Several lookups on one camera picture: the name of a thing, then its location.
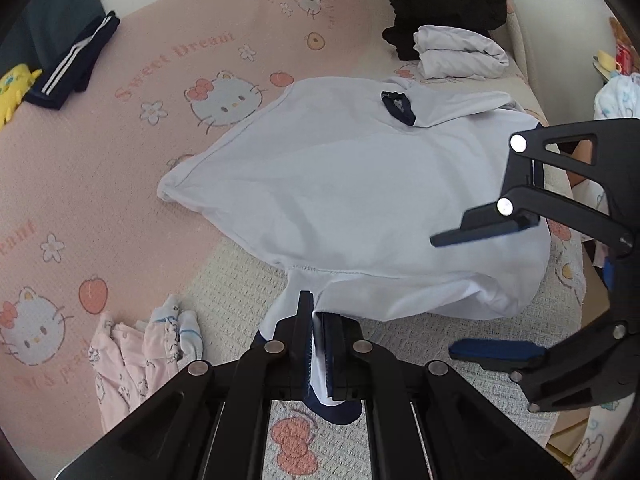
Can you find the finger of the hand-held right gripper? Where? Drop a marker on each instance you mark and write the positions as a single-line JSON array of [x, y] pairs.
[[480, 227], [500, 352]]

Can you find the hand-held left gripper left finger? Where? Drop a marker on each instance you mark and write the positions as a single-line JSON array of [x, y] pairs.
[[300, 345]]

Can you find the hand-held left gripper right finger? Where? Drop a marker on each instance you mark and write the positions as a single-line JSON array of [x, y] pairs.
[[345, 347]]

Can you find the white shirt with navy trim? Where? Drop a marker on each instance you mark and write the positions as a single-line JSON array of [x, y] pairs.
[[360, 185]]

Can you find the black clothes pile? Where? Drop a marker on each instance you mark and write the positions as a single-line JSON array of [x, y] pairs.
[[445, 0]]

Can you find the person's leg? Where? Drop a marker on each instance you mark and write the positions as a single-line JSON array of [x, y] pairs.
[[580, 165]]

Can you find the person's white printed pajama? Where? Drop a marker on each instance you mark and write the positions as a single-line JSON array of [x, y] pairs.
[[595, 445]]

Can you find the pink printed small garment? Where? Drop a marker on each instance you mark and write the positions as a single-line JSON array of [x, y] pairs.
[[135, 360]]

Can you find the white folded garment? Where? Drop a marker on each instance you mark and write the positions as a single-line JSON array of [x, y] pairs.
[[460, 52]]

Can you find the white blue printed cloth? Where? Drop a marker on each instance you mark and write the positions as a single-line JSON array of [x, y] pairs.
[[617, 97]]

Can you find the pink cat printed blanket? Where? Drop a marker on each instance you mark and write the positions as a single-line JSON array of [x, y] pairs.
[[125, 185]]

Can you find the navy white striped shorts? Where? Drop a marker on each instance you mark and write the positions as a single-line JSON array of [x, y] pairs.
[[70, 65]]

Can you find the yellow plush toy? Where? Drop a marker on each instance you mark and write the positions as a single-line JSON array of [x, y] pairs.
[[15, 90]]

